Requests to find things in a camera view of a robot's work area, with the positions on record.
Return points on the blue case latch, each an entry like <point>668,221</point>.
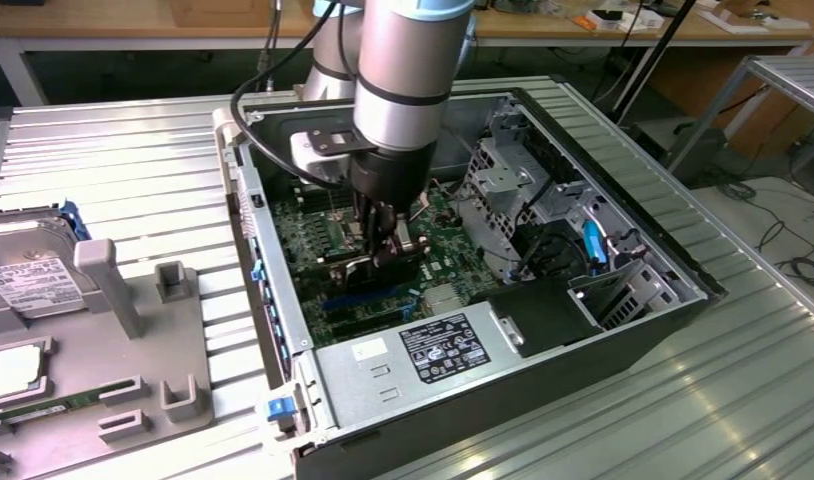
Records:
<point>278,409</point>

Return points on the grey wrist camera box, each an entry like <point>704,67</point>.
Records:
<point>320,167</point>

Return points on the perforated metal drive cage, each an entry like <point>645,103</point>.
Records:
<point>507,190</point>

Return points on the blue disk caddy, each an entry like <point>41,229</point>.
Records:
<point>73,222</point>

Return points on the blue expansion slot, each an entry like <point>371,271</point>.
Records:
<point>353,302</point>

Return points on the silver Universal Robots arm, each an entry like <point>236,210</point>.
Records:
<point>407,65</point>

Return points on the black plastic shroud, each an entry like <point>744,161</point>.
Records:
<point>547,315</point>

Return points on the wooden desk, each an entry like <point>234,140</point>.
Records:
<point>146,20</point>

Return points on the white paper stack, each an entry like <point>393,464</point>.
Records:
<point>733,22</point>

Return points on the Nvidia graphics card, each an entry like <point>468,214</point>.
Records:
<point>380,282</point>

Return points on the metal frame table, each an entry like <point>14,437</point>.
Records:
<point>780,75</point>

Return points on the grey power supply unit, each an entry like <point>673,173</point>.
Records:
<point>353,385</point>

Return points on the green RAM stick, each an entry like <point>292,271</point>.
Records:
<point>46,410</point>

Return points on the open black PC case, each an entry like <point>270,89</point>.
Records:
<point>580,390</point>

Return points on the silver CPU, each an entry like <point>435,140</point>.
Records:
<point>9,372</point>

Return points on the short black expansion slot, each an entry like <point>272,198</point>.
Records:
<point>372,331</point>
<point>365,320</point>

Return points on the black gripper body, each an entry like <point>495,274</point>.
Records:
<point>393,175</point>

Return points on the small silver chipset heatsink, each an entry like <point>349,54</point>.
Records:
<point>443,296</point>

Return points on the metal disk bay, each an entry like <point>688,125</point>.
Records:
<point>633,290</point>

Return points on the orange and white box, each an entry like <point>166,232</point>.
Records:
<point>613,19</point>

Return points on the silver hard disk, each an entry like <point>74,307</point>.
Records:
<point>20,270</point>

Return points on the grey parts rack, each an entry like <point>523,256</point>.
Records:
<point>113,425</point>

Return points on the green motherboard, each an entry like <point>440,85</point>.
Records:
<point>447,240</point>

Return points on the black tripod pole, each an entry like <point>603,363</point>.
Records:
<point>653,55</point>

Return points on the blue slot retention clip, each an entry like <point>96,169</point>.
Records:
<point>254,260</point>

